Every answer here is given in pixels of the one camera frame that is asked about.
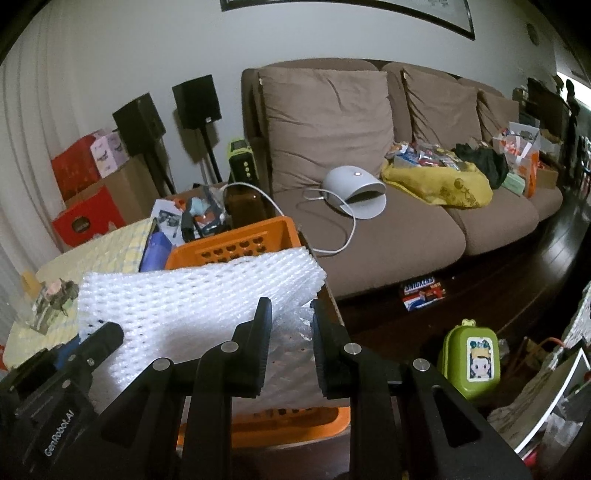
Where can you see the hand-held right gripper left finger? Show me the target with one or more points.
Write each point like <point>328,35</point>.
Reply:
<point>264,323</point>

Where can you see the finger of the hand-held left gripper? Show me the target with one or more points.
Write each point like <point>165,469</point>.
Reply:
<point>104,339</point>

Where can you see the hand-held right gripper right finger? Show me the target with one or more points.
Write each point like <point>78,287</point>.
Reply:
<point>321,327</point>

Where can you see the green clothes clip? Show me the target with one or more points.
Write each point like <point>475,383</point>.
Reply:
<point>53,309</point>

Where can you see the orange plastic basket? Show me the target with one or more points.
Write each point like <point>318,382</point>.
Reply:
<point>240,244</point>

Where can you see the white foam net sheets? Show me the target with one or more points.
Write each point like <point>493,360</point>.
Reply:
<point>184,300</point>

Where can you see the yellow plaid tablecloth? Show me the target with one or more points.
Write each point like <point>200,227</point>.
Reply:
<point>111,244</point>

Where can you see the purple tissue pack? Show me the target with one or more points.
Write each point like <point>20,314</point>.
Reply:
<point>154,254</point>

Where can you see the red and blue snack box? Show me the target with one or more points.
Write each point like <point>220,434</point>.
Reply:
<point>422,293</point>

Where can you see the brown sofa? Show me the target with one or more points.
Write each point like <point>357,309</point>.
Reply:
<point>392,244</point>

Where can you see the brown glass bottle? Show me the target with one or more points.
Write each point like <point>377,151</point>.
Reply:
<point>244,207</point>

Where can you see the red box with oval label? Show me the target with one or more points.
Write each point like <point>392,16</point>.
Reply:
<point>87,221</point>

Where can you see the cluttered open box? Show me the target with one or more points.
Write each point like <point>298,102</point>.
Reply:
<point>194,217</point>

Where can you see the white nail lamp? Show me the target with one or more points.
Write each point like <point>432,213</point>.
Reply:
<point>351,189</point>

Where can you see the green cartoon lunch box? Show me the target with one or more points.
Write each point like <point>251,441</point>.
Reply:
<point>466,364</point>

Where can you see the brown cardboard box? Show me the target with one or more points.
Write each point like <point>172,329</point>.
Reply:
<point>131,189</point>

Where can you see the green and black radio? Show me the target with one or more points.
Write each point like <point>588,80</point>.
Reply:
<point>241,161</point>

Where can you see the red patterned gift bag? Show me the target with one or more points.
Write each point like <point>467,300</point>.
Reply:
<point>74,166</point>

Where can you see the yellow cloth bag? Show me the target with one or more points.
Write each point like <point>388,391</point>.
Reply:
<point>438,187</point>

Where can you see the small white pink box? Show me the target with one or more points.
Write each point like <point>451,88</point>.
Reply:
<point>108,154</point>

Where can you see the pile of snack packets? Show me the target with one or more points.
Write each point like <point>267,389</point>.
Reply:
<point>425,154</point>

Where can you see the brown sofa cushion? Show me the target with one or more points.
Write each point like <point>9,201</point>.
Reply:
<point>498,113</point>
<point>443,106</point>
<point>323,124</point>

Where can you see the white curtain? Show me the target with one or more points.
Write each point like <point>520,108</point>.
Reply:
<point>23,138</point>

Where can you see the black speaker on stand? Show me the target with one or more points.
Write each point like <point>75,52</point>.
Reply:
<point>196,101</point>
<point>138,122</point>

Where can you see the grey paper bag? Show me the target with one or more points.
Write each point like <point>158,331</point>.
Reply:
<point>540,397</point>

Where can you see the dark clothes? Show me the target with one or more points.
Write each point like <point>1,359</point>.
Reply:
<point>485,164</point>

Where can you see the light green box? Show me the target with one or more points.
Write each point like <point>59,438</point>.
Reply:
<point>512,182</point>

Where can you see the white and orange gift bag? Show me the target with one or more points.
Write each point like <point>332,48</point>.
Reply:
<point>519,152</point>

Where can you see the dark wooden furniture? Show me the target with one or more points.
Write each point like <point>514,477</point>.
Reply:
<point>547,104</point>

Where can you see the framed ink painting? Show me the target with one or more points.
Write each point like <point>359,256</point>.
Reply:
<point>415,14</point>

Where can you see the round wall fixture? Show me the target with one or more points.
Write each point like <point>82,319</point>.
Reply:
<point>533,33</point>

